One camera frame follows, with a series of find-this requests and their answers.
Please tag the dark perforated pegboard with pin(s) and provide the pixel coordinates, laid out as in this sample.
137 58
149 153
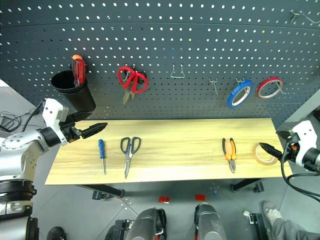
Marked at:
160 37

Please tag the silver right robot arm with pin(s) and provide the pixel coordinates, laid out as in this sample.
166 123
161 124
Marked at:
312 157

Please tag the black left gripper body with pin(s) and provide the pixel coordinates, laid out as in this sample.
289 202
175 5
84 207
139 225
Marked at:
70 133

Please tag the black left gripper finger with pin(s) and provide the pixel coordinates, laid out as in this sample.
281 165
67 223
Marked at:
98 126
90 135

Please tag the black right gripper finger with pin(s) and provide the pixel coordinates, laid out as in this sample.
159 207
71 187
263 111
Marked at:
285 135
272 150

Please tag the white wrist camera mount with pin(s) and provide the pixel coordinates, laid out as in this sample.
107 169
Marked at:
51 110
303 132

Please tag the black wheeled stand base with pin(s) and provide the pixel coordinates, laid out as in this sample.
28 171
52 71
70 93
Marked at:
257 225

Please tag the grey trouser leg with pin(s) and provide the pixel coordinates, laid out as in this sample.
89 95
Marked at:
295 230

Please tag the red tape roll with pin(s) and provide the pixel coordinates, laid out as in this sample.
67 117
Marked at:
262 86

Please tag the black cup holder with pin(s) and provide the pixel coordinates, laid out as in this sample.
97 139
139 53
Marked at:
75 97

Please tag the grey worn shoe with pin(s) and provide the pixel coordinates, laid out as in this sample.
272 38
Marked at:
272 212

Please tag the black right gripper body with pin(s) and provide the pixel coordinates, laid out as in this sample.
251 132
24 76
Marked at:
291 150

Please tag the clear tape roll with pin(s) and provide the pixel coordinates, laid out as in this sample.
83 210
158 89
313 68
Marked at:
255 153

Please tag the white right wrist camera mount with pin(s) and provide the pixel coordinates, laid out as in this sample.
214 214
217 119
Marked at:
303 132

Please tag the metal scissors peg hook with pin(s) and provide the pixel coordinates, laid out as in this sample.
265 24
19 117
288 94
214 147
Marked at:
133 67

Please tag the black shoe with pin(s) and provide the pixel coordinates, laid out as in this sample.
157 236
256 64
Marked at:
56 233

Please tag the long metal peg hook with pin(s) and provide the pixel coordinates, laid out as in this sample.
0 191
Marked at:
303 16

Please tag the dark rounded robot leg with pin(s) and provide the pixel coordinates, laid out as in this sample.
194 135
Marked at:
210 225
145 225

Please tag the red floor marker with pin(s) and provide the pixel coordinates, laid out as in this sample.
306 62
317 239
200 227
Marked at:
200 197
164 199

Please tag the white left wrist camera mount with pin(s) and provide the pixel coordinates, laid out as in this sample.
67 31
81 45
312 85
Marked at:
51 110

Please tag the black table leg with caster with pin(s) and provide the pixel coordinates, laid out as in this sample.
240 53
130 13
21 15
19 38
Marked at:
247 185
105 191

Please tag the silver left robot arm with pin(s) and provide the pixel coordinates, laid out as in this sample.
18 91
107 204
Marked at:
17 147

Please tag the small metal peg hook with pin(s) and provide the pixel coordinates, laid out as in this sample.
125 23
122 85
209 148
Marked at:
279 88
213 83
241 80

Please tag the blue tape roll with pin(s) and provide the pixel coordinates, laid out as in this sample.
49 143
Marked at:
231 100

